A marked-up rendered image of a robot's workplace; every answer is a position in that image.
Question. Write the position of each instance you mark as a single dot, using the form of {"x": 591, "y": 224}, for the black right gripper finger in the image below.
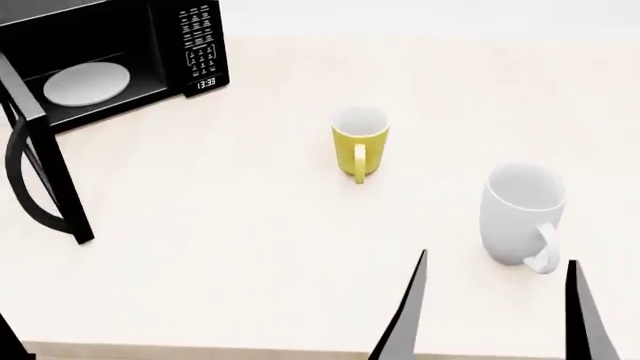
{"x": 402, "y": 330}
{"x": 582, "y": 322}

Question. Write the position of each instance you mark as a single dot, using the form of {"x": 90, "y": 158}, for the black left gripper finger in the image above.
{"x": 9, "y": 343}

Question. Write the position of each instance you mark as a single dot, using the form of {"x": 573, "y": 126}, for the black microwave door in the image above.
{"x": 60, "y": 180}

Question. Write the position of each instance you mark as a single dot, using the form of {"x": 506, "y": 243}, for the black microwave oven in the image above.
{"x": 165, "y": 33}

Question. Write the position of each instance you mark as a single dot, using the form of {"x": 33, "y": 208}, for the white mug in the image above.
{"x": 515, "y": 228}

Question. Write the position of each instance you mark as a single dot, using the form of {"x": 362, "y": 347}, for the yellow mug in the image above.
{"x": 350, "y": 148}

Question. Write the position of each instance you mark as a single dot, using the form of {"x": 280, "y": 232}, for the white round turntable plate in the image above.
{"x": 87, "y": 83}

